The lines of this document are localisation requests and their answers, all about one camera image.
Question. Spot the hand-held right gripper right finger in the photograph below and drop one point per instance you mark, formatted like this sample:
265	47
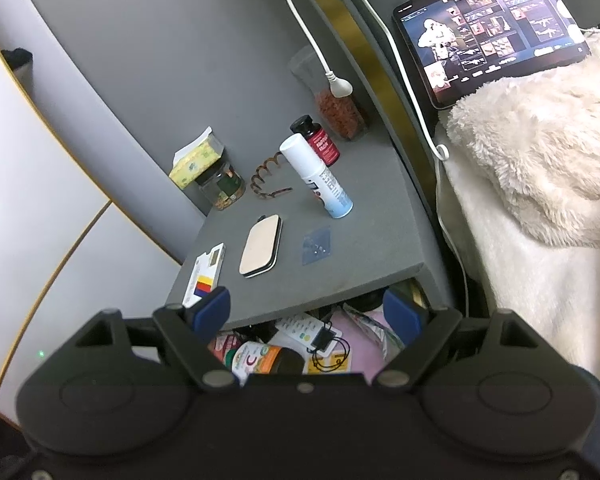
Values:
405	316

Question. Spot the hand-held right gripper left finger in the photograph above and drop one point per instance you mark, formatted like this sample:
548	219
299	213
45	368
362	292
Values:
211	310

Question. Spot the white box with coloured stripes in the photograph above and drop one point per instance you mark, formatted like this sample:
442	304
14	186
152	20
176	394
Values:
205	275

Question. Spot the beige and black compact case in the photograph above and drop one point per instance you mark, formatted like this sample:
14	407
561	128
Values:
261	247

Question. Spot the small clear plastic bag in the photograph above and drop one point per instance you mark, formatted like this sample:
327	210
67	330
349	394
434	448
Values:
316	247

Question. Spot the white spray can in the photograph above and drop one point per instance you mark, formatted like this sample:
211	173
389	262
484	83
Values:
320	180

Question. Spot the shiny foil packet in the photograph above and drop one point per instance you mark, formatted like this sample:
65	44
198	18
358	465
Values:
375	330

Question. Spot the red medicine box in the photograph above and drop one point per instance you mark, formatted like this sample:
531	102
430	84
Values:
222	345

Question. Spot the pink paper sheet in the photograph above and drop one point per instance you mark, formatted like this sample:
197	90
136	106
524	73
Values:
365	357

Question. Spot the dark vitamin bottle orange label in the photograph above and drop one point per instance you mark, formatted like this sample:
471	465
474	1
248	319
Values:
260	359

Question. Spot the grey nightstand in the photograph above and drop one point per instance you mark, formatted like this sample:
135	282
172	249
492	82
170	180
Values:
370	240

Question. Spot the white pill blister pack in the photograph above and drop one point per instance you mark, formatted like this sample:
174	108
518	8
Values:
297	330

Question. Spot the glass jar with black lid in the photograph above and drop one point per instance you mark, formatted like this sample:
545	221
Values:
222	187

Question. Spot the white plush bed cover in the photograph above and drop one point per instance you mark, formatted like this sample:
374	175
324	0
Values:
530	300

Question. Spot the brown wavy hair comb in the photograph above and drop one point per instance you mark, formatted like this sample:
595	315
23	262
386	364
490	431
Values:
267	175

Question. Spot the yellow-green tissue box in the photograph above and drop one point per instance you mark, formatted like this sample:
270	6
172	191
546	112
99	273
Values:
192	162

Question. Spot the dark bottle with red label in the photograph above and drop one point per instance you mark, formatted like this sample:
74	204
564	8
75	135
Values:
322	142

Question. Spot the cream fluffy blanket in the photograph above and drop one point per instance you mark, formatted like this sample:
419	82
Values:
535	150

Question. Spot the clear bag of red berries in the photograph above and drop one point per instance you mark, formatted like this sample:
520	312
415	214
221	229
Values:
342	110

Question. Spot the tablet with lit screen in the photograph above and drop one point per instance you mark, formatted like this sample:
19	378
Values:
490	30

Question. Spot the small black wall fixture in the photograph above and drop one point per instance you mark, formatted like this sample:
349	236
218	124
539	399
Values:
17	59

